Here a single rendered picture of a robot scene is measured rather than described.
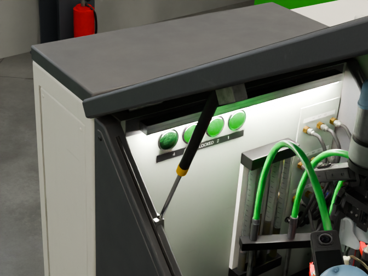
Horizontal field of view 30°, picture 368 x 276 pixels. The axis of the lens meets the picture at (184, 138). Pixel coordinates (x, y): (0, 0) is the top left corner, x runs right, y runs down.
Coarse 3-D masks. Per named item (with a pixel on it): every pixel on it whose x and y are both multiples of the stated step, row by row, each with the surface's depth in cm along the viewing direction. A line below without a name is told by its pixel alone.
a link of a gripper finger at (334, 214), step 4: (340, 200) 127; (332, 204) 127; (336, 204) 127; (332, 208) 127; (336, 208) 126; (332, 212) 127; (336, 212) 127; (340, 212) 127; (332, 216) 127; (336, 216) 127; (340, 216) 127; (344, 216) 128; (332, 220) 128; (336, 220) 127; (340, 220) 128; (332, 224) 128; (336, 224) 128; (332, 228) 130; (336, 228) 129
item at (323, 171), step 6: (318, 168) 132; (324, 168) 131; (330, 168) 129; (336, 168) 127; (342, 168) 126; (348, 168) 125; (318, 174) 131; (324, 174) 130; (330, 174) 129; (336, 174) 128; (342, 174) 126; (348, 174) 125; (354, 174) 124; (324, 180) 130; (330, 180) 129; (336, 180) 128; (342, 180) 127
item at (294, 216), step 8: (328, 152) 142; (336, 152) 140; (344, 152) 138; (312, 160) 146; (320, 160) 145; (304, 176) 149; (304, 184) 151; (296, 192) 153; (296, 200) 154; (296, 208) 155; (296, 216) 156; (296, 224) 157; (288, 232) 159
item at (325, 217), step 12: (276, 144) 138; (288, 144) 131; (300, 156) 126; (264, 168) 146; (312, 168) 123; (264, 180) 148; (312, 180) 121; (324, 204) 119; (324, 216) 118; (324, 228) 117
